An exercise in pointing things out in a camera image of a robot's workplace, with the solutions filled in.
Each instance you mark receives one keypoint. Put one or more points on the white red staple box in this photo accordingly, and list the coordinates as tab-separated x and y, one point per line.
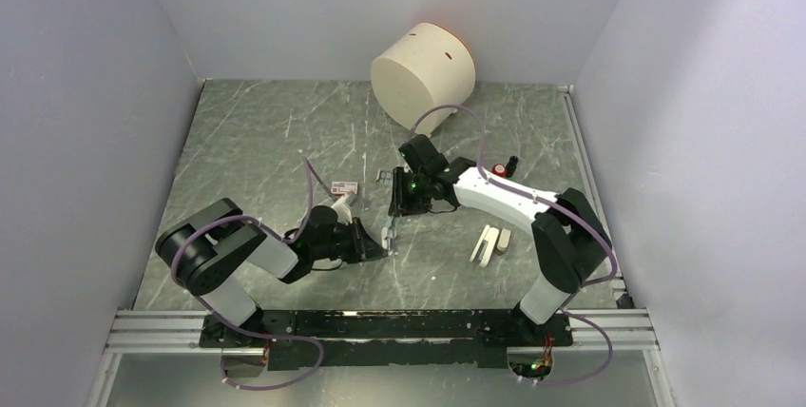
341	188

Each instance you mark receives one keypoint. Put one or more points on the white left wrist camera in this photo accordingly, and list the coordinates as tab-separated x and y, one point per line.
343	206

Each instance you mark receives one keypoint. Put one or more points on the small black cylinder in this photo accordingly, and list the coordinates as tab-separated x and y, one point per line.
511	166

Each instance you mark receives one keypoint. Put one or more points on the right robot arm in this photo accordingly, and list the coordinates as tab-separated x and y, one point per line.
569	239

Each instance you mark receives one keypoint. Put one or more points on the red black stamp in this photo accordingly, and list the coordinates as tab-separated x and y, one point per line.
499	170

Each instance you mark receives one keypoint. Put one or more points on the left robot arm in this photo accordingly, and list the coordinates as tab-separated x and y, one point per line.
204	251

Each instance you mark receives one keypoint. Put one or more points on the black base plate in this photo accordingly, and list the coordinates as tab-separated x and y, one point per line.
296	339

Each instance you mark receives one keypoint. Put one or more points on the cream cylindrical stool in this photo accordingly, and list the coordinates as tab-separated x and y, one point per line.
421	77

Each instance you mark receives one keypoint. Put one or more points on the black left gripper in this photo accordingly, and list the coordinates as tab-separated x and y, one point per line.
363	245

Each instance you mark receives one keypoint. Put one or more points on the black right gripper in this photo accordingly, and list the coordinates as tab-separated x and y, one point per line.
400	203

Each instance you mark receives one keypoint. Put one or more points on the aluminium rail frame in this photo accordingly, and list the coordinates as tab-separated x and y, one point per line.
274	147

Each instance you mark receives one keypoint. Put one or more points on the staple tray with staples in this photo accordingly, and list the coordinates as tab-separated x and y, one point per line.
384	177

